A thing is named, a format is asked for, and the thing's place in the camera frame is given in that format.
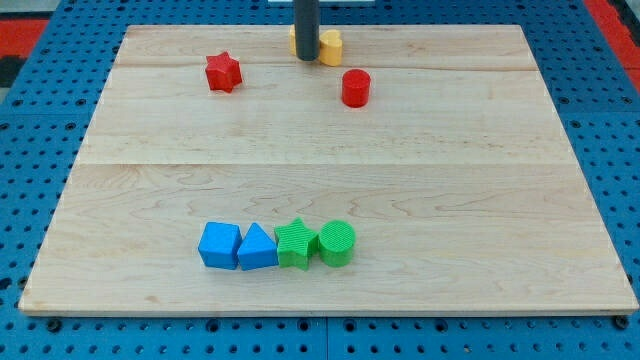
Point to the green star block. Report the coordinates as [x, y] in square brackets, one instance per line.
[296, 244]

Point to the red star block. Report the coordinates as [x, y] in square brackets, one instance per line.
[223, 72]

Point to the green cylinder block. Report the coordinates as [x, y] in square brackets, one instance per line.
[337, 240]

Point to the blue triangle block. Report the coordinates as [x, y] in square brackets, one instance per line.
[257, 250]

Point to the red cylinder block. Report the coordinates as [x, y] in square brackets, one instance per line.
[355, 88]

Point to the blue cube block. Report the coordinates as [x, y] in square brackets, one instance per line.
[219, 244]

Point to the wooden board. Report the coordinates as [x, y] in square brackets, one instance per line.
[457, 176]

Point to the yellow heart block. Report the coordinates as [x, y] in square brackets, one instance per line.
[331, 48]

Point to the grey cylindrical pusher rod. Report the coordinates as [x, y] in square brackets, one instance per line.
[306, 29]

